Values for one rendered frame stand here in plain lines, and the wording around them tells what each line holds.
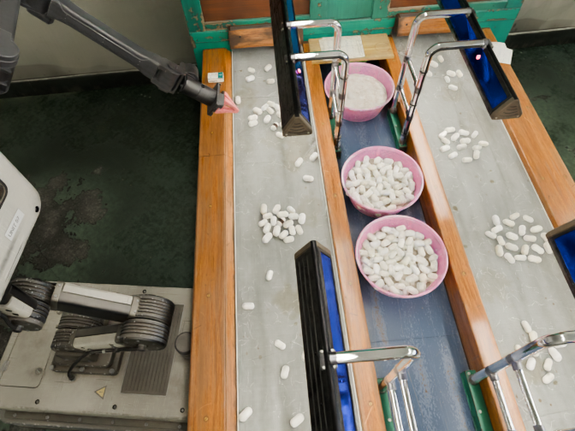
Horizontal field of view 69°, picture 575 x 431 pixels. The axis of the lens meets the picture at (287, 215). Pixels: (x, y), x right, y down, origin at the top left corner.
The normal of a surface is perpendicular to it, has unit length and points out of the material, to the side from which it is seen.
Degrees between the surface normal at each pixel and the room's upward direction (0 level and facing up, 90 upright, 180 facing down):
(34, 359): 0
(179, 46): 90
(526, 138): 0
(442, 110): 0
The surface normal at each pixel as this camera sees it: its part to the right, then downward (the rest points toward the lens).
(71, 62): 0.11, 0.84
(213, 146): -0.03, -0.52
